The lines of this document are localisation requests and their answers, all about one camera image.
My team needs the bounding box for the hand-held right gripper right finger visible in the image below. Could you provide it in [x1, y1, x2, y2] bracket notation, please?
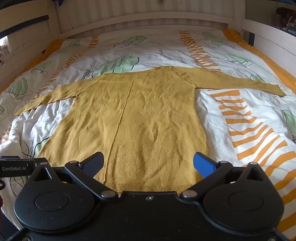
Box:
[180, 152, 274, 201]

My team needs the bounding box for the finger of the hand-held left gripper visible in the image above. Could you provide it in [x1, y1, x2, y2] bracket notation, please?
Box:
[35, 158, 49, 169]

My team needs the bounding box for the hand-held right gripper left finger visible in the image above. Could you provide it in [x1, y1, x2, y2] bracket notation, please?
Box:
[24, 152, 118, 201]

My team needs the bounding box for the mustard yellow knit sweater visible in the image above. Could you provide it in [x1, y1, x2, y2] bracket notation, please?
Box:
[14, 65, 287, 194]

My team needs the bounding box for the white leaf-print duvet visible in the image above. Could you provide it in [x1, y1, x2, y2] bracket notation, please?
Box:
[0, 29, 296, 234]

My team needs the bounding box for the orange bed sheet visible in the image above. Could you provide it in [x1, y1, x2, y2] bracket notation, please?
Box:
[0, 29, 296, 93]

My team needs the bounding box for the dark brown cloth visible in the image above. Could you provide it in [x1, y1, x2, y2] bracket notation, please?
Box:
[276, 7, 296, 35]

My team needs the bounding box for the white wooden bed frame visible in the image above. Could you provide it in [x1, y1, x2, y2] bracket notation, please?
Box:
[0, 0, 296, 93]

